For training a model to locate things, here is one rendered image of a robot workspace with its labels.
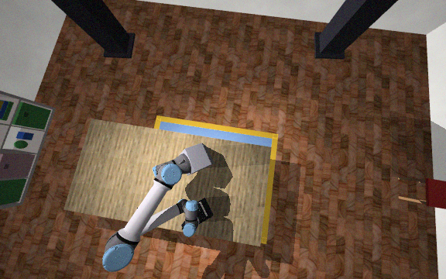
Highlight black lighting desk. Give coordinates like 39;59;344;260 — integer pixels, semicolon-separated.
197;198;213;225

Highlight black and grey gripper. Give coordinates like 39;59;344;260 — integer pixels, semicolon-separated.
182;210;202;230

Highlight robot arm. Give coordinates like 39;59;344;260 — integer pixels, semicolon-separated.
102;153;198;272

